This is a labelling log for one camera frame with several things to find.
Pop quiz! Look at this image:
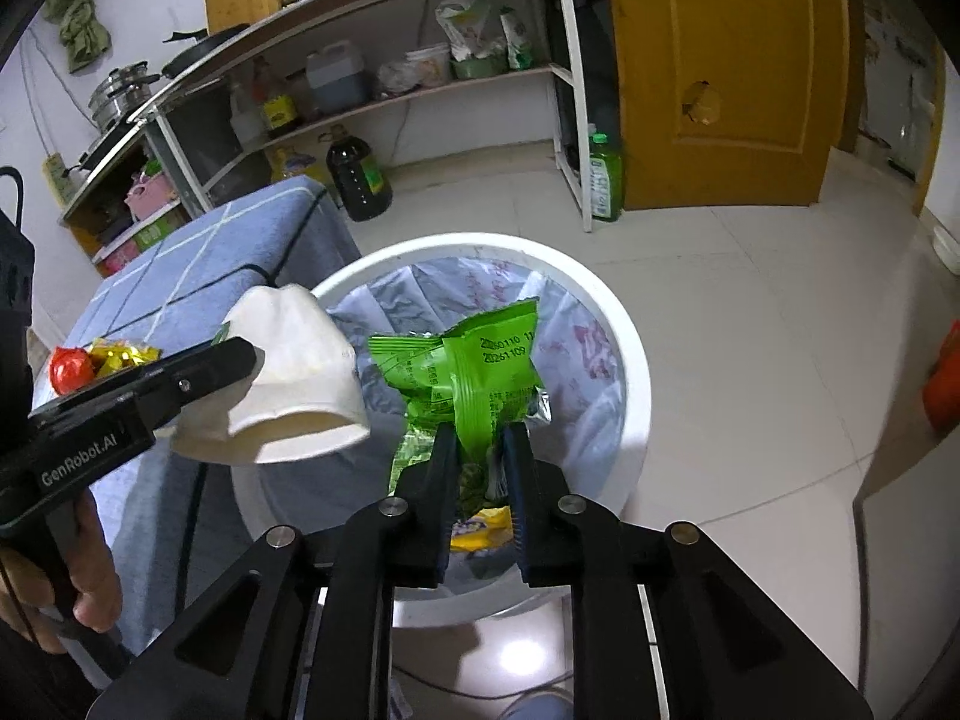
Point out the gold foil wrapper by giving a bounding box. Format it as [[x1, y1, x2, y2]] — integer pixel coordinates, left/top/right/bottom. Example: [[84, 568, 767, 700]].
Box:
[[88, 339, 162, 380]]

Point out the small green white bag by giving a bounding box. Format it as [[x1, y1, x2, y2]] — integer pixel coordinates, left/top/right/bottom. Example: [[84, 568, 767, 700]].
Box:
[[499, 6, 537, 72]]

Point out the blue checked tablecloth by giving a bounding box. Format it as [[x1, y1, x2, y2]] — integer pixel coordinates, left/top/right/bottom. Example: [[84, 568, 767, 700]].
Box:
[[56, 176, 365, 657]]

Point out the black induction cooker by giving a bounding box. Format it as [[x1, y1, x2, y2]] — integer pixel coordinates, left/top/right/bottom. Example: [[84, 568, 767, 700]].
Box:
[[79, 120, 147, 170]]

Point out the dark plastic canister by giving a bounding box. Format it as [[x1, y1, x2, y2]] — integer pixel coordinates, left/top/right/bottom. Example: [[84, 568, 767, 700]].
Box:
[[304, 41, 370, 115]]

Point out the white framed shelf unit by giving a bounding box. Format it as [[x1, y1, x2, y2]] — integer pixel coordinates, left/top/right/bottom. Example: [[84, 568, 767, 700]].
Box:
[[127, 0, 597, 233]]

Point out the white plastic tub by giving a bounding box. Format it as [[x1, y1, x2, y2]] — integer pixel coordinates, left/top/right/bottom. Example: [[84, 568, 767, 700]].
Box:
[[405, 43, 452, 87]]

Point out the low wooden cabinet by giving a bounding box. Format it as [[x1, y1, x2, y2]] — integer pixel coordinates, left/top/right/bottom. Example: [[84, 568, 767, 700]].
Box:
[[58, 131, 196, 278]]

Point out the red snack wrapper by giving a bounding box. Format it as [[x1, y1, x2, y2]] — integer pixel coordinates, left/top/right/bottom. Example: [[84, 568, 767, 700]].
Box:
[[49, 345, 97, 397]]

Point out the pink plastic basket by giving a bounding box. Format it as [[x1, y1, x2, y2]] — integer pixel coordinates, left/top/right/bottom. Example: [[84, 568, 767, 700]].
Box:
[[124, 169, 181, 220]]

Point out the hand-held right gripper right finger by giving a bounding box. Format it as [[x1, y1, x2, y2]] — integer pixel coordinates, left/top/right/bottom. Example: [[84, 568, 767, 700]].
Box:
[[499, 422, 875, 720]]

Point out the yellow oil bottle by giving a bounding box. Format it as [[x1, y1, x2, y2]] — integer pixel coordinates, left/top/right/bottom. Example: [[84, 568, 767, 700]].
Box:
[[264, 144, 325, 185]]

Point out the person's left hand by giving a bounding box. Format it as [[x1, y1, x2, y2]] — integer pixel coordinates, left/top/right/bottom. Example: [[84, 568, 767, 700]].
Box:
[[0, 491, 125, 657]]

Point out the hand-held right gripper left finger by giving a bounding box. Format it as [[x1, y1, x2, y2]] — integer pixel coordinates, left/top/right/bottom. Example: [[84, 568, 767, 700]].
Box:
[[88, 422, 460, 720]]

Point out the white round bin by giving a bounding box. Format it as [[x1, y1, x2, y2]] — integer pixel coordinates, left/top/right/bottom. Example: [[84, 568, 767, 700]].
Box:
[[229, 236, 652, 627]]

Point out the white paper cup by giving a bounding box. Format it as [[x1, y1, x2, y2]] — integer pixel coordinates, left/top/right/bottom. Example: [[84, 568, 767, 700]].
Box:
[[169, 283, 370, 466]]

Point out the black frying pan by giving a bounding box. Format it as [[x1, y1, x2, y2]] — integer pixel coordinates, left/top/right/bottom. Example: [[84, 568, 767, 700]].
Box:
[[161, 22, 250, 80]]

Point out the green snack packet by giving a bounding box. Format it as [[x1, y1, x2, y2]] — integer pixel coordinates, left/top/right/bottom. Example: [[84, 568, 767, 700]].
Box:
[[367, 298, 554, 511]]

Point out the clear plastic bin liner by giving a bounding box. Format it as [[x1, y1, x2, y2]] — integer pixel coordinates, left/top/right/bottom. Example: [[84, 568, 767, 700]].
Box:
[[326, 255, 631, 593]]

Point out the yellowed power strip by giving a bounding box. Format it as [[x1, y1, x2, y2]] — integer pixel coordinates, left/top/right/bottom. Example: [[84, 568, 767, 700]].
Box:
[[41, 152, 68, 205]]

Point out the white plastic bottle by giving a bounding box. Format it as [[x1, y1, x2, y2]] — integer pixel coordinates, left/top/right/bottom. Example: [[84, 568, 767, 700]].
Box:
[[229, 82, 263, 147]]

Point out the yellow label sauce bottle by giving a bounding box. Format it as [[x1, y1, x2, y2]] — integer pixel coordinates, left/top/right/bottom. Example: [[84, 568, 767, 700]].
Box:
[[251, 60, 302, 137]]

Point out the large dark oil bottle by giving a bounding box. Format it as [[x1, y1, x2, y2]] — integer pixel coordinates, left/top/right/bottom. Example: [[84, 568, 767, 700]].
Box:
[[324, 124, 395, 224]]

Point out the yellow snack packet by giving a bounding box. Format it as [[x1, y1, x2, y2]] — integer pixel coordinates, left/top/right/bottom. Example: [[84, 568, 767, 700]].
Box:
[[448, 506, 515, 554]]

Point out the large green white bag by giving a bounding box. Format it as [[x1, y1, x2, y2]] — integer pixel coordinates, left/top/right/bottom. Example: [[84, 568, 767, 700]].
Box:
[[435, 0, 502, 65]]

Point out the green detergent bottle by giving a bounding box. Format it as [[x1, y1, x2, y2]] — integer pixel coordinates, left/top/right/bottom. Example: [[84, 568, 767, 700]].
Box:
[[585, 131, 625, 224]]

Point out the green bowl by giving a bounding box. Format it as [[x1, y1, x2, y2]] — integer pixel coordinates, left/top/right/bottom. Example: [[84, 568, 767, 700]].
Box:
[[451, 52, 509, 82]]

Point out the green cardboard box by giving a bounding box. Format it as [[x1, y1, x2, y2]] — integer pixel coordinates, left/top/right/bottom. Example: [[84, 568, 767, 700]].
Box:
[[131, 210, 188, 252]]

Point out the steel steamer pot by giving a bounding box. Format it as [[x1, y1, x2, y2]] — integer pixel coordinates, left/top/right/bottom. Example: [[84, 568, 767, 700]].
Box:
[[88, 61, 162, 128]]

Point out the yellow wooden door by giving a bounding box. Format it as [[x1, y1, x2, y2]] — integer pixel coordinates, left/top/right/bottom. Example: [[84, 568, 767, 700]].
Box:
[[604, 0, 845, 212]]

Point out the green hanging cloth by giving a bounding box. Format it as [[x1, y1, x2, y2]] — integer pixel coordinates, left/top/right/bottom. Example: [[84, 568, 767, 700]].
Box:
[[41, 0, 113, 76]]

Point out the crumpled clear plastic bag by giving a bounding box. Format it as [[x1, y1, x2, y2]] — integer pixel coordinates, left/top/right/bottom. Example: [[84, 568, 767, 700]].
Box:
[[375, 58, 421, 98]]

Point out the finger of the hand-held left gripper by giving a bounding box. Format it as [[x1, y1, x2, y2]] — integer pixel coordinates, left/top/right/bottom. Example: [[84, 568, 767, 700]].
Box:
[[127, 337, 261, 434]]

